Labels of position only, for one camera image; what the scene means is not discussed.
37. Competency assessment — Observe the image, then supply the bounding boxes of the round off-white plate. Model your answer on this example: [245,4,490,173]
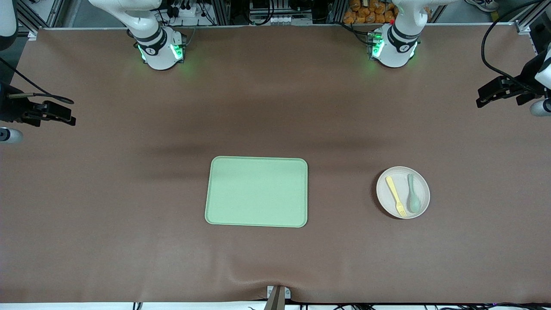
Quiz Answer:
[376,166,430,219]

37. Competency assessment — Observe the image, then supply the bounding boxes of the yellow plastic fork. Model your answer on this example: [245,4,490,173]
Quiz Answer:
[385,176,407,217]

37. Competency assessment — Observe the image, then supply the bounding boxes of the grey sports shoe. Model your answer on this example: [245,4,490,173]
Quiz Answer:
[464,0,500,12]

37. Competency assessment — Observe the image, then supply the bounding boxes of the brown table cover mat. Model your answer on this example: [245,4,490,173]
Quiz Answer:
[0,27,551,304]

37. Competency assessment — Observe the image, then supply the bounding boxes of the pale green plastic spoon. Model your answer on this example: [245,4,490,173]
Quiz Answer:
[407,173,421,214]

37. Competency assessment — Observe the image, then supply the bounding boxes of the bag of orange items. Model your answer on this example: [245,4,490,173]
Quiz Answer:
[343,0,397,25]

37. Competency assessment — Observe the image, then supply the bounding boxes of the white power strip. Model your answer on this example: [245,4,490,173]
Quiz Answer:
[170,3,203,19]

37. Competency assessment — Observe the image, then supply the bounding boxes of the light green rectangular tray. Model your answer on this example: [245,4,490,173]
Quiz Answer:
[204,156,309,228]

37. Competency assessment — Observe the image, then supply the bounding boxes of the white connector strip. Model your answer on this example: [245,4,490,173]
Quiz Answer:
[250,15,313,25]

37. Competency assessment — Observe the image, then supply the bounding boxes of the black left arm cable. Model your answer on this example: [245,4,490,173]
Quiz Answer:
[481,0,551,94]

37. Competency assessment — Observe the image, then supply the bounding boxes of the aluminium frame profile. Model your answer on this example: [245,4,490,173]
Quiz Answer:
[514,0,551,35]
[11,0,65,39]

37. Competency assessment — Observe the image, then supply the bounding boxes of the aluminium frame post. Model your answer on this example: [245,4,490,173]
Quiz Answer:
[327,0,345,24]
[214,0,231,25]

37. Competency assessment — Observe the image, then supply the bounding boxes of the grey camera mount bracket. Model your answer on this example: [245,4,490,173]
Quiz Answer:
[263,285,291,310]

